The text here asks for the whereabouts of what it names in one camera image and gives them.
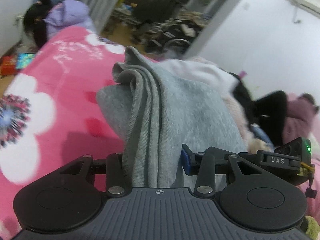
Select blue denim jeans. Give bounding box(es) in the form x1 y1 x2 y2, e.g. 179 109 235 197
250 124 274 147

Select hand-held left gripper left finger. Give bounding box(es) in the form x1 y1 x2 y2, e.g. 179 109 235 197
59 152 127 197

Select light pink quilt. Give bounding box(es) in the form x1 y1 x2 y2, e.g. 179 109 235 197
299 152 320 218

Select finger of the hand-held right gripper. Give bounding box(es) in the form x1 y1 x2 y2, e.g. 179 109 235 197
204 146 260 164

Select pink white knit sweater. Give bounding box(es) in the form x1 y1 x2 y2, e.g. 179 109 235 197
220 95 253 145

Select white garment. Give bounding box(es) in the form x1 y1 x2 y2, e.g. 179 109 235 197
160 57 240 98

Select yellow fleece clothing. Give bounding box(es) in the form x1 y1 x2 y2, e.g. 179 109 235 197
302 215 320 240

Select pink floral blanket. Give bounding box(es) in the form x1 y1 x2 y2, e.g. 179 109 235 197
0 26 160 235

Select black garment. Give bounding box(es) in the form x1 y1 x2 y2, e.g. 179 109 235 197
229 72 255 125

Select grey pants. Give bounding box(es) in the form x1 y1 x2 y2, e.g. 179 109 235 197
96 46 248 188

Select dark clutter pile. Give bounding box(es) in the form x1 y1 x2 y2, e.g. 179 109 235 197
110 0 209 55

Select red package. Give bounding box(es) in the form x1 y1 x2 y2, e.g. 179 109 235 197
0 56 18 77

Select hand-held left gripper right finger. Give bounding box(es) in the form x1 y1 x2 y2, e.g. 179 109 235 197
180 144 263 197

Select white air conditioner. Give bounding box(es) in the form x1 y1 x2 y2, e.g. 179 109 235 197
284 0 320 19

